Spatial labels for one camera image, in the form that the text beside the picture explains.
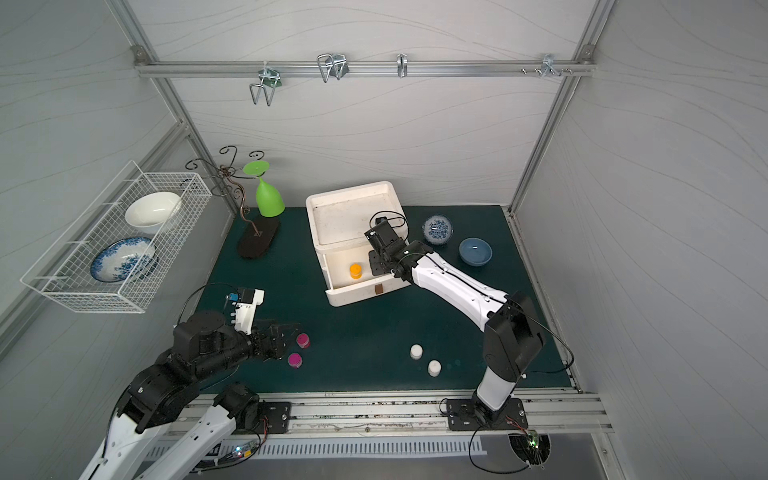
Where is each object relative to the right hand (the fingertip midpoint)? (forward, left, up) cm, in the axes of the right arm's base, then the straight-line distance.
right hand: (382, 255), depth 85 cm
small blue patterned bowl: (+24, -19, -16) cm, 34 cm away
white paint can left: (-22, -11, -15) cm, 29 cm away
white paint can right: (-26, -15, -16) cm, 34 cm away
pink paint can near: (-26, +23, -14) cm, 37 cm away
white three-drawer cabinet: (+8, +13, +6) cm, 17 cm away
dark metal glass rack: (+15, +50, -16) cm, 55 cm away
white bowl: (-1, +57, +17) cm, 59 cm away
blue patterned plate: (-15, +55, +16) cm, 60 cm away
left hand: (-24, +19, +5) cm, 31 cm away
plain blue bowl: (+16, -32, -18) cm, 40 cm away
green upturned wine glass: (+16, +37, +5) cm, 41 cm away
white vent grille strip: (-46, +24, -18) cm, 55 cm away
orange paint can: (-6, +7, +1) cm, 9 cm away
